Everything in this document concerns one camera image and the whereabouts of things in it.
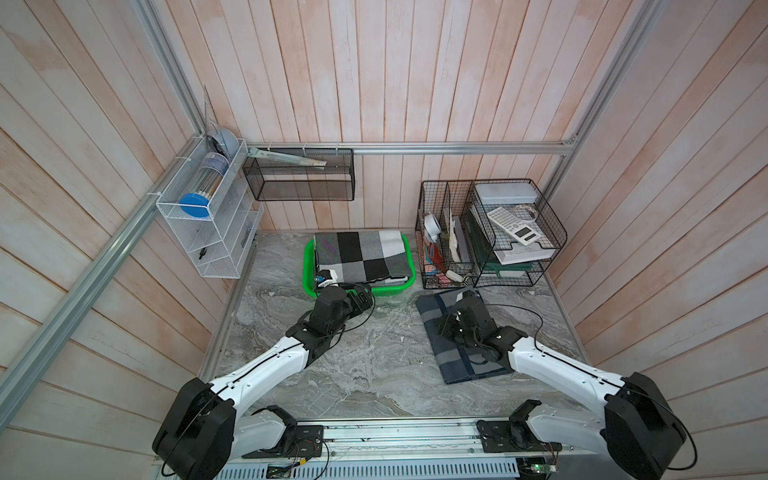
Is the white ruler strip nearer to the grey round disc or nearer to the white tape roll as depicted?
the grey round disc

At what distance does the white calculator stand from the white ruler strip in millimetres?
588

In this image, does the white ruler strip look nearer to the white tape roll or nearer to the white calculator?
the white tape roll

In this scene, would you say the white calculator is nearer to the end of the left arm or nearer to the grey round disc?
the end of the left arm

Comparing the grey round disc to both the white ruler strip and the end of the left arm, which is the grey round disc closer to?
the white ruler strip

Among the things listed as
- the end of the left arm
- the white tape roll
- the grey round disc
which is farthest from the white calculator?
the grey round disc

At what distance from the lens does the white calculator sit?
35.4 inches

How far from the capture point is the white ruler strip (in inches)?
36.2
